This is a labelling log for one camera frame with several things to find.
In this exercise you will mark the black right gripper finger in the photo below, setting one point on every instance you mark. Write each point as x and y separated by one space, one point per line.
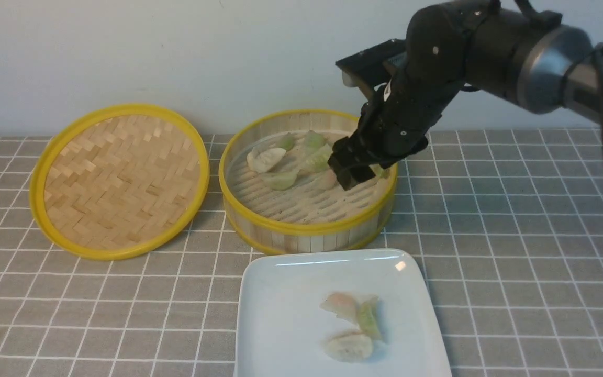
349 172

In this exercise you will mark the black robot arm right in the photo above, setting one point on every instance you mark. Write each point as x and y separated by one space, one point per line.
528 58

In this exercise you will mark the green dumpling back centre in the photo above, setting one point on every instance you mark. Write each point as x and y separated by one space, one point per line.
313 141

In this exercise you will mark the bamboo steamer lid yellow rim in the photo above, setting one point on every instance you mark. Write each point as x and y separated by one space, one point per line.
120 182

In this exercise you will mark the pinkish dumpling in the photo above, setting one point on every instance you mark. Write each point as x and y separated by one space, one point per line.
325 181

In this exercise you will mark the bamboo steamer basket yellow rim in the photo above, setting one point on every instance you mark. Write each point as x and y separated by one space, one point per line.
301 219

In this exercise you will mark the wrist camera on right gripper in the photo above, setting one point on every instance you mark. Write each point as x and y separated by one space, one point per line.
372 67

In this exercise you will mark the white square plate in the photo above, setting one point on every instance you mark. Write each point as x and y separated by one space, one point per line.
281 327

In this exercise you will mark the pink dumpling on plate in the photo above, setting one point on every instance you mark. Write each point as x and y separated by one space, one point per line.
344 306

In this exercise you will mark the green dumpling back left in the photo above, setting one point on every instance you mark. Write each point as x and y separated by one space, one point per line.
286 142

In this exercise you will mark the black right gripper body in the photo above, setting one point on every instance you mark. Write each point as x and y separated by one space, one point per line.
394 123

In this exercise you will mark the white dumpling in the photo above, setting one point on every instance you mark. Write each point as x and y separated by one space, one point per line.
350 347
262 162

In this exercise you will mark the small green dumpling right edge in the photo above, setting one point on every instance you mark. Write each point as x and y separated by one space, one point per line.
379 172

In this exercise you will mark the green dumpling front left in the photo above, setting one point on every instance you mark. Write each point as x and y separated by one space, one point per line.
279 181

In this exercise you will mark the pale green dumpling centre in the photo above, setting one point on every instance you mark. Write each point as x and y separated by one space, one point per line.
317 162

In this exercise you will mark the green dumpling on plate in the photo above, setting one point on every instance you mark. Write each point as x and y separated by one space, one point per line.
366 317

